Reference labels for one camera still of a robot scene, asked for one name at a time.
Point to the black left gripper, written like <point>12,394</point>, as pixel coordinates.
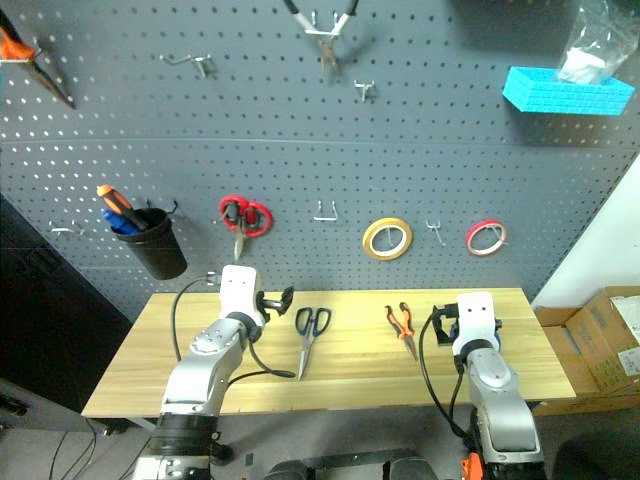
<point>263,306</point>

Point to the orange black screwdriver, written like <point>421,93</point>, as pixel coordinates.
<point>120,202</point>

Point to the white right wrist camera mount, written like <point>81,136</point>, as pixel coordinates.
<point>475,320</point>

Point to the yellow tape roll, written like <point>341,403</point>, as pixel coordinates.
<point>372,250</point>

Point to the small metal peg hook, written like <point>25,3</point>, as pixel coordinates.
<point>365,90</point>

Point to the cardboard box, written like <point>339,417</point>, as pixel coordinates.
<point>595,350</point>

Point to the double-prong metal peg hook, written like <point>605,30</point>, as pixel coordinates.
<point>436,230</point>

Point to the blue plastic bin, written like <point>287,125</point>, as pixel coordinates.
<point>565,95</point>

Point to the grey metal pegboard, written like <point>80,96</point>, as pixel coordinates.
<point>300,150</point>

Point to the long metal peg hook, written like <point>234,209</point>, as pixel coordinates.
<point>192,60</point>

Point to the orange connector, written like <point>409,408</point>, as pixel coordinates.
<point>471,467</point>

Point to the black cabinet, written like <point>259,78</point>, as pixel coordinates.
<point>45,325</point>

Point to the metal loop peg hook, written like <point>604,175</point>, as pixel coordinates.
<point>326,217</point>

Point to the red tape roll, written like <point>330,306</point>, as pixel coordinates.
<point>472,247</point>

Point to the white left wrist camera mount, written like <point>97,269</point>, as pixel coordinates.
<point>240,292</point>

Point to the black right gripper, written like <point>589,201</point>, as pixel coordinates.
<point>452,330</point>

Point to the clear plastic bag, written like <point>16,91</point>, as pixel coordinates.
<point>590,55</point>

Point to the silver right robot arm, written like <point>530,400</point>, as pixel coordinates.
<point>500,400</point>

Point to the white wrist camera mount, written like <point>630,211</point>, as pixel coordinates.
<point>475,320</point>
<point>240,292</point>

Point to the orange black needle-nose pliers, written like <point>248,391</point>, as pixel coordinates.
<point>402,327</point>

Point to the dark rounded shape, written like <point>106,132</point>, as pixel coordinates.
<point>290,471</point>

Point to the black plastic cup holder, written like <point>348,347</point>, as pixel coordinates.
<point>155,250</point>

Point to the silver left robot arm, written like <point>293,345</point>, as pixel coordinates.
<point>210,360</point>

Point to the flat metal peg hook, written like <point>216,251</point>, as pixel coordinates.
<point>67,230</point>

